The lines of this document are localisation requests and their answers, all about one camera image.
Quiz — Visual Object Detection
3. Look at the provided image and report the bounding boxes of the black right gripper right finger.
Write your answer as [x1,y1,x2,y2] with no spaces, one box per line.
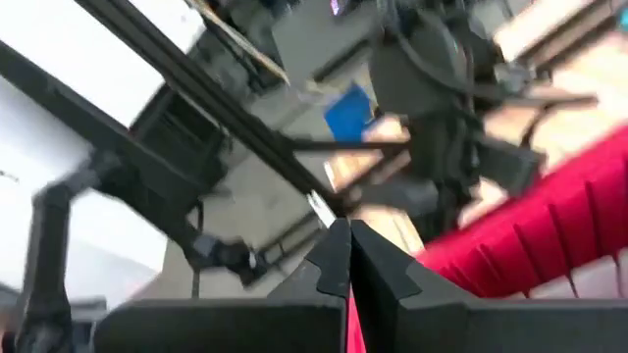
[349,219,628,353]

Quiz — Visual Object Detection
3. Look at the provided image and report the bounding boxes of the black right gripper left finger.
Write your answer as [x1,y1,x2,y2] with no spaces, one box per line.
[91,219,352,353]

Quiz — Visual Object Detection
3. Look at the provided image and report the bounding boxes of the large red plastic bin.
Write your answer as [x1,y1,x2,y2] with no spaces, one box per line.
[344,125,628,353]

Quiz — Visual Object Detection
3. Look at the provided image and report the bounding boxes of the blue plastic bin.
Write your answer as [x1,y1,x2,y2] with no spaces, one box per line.
[323,82,378,143]

